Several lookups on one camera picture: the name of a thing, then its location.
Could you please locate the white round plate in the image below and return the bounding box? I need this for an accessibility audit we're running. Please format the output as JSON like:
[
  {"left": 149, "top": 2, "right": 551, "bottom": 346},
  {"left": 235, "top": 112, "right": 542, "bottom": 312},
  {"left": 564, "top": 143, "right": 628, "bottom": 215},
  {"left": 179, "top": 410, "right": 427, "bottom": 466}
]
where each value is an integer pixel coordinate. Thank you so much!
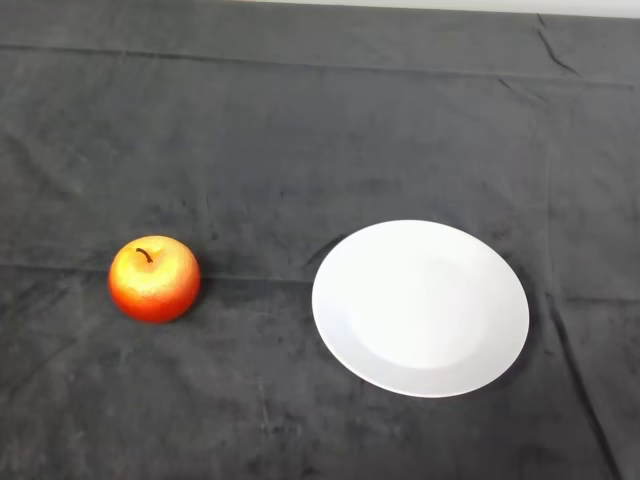
[{"left": 311, "top": 219, "right": 531, "bottom": 399}]

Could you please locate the red yellow apple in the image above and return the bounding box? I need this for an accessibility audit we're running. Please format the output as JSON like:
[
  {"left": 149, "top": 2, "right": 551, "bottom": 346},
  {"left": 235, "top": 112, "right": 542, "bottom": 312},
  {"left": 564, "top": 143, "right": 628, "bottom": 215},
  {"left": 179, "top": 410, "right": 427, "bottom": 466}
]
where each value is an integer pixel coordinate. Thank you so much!
[{"left": 108, "top": 235, "right": 202, "bottom": 325}]

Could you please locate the black cloth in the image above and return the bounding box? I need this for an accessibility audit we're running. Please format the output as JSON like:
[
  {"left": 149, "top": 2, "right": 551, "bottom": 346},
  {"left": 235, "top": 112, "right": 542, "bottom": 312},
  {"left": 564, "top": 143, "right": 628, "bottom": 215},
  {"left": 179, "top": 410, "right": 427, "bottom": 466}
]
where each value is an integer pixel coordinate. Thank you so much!
[{"left": 0, "top": 0, "right": 640, "bottom": 480}]

